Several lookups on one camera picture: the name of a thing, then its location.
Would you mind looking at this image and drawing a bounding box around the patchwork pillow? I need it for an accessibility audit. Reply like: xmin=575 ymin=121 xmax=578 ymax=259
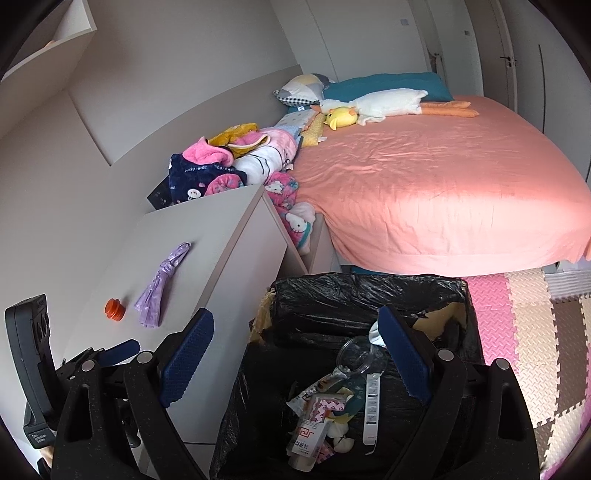
xmin=273 ymin=74 xmax=335 ymax=104

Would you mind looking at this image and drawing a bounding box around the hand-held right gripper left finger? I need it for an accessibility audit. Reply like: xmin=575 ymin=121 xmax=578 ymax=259
xmin=50 ymin=308 xmax=215 ymax=480

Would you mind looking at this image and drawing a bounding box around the purple plastic bag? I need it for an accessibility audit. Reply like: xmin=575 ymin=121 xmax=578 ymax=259
xmin=135 ymin=242 xmax=192 ymax=328

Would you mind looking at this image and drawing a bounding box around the white cartoon blanket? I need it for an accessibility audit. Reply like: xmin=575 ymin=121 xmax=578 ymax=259
xmin=233 ymin=131 xmax=301 ymax=185

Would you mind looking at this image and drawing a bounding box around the navy fleece garment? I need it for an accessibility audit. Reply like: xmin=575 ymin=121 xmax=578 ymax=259
xmin=167 ymin=154 xmax=247 ymax=206

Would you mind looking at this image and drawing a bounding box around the white goose plush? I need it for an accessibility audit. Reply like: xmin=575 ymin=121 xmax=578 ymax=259
xmin=310 ymin=88 xmax=481 ymax=126

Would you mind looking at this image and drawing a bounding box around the white door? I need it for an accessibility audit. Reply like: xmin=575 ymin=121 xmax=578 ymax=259
xmin=416 ymin=0 xmax=518 ymax=109

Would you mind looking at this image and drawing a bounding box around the beige wall shelf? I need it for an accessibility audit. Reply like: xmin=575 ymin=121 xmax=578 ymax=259
xmin=0 ymin=0 xmax=99 ymax=84

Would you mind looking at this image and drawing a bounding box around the bed with pink sheet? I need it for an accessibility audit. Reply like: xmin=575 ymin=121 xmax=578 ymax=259
xmin=288 ymin=95 xmax=591 ymax=278

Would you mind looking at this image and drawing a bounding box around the black electronic device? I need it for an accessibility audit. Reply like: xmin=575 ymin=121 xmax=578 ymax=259
xmin=147 ymin=178 xmax=176 ymax=210

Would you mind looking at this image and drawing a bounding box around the light patchwork blanket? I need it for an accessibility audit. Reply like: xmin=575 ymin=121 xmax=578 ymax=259
xmin=274 ymin=111 xmax=319 ymax=137

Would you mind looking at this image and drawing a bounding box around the black bag lined trash bin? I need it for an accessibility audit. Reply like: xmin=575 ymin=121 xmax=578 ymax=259
xmin=210 ymin=272 xmax=485 ymax=480

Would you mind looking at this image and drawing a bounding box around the teal pillow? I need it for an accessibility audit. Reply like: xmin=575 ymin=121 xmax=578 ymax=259
xmin=323 ymin=71 xmax=455 ymax=103

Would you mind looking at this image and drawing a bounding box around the pink patterned box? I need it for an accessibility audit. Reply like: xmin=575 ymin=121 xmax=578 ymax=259
xmin=307 ymin=394 xmax=347 ymax=423

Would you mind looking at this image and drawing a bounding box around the light grey nightstand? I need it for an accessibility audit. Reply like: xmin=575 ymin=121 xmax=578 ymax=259
xmin=60 ymin=185 xmax=345 ymax=480

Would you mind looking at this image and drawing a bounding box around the yellow garment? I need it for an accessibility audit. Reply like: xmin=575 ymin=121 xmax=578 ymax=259
xmin=208 ymin=122 xmax=259 ymax=155

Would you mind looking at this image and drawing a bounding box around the clear plastic jar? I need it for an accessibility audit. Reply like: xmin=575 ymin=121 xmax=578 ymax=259
xmin=336 ymin=336 xmax=386 ymax=381

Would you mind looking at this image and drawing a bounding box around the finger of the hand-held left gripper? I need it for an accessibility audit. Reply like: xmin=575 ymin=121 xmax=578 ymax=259
xmin=55 ymin=338 xmax=141 ymax=374

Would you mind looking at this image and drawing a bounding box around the white long strip packet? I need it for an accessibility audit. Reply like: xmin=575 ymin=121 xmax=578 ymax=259
xmin=362 ymin=371 xmax=382 ymax=446

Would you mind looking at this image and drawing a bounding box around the pink fleece garment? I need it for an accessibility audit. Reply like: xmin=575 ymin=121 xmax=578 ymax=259
xmin=182 ymin=136 xmax=236 ymax=167

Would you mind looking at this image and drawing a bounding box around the yellow dotted pillow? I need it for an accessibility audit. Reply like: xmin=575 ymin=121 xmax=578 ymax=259
xmin=301 ymin=113 xmax=329 ymax=147

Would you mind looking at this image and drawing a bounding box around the white wardrobe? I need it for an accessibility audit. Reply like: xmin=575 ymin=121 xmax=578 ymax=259
xmin=499 ymin=0 xmax=591 ymax=181

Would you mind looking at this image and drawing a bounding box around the foam puzzle floor mat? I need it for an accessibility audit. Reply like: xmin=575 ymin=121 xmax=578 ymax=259
xmin=464 ymin=268 xmax=591 ymax=476

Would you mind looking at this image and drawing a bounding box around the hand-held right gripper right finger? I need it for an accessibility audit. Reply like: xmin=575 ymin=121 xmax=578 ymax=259
xmin=378 ymin=305 xmax=541 ymax=480

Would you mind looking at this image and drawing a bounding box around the pink cat print blanket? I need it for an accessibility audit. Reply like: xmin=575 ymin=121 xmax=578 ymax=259
xmin=265 ymin=171 xmax=317 ymax=254

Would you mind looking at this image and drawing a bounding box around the teal packet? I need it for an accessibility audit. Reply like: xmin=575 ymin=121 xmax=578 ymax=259
xmin=335 ymin=376 xmax=365 ymax=423

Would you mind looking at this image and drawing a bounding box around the yellow duck plush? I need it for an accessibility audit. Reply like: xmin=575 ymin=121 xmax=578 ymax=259
xmin=324 ymin=107 xmax=358 ymax=129

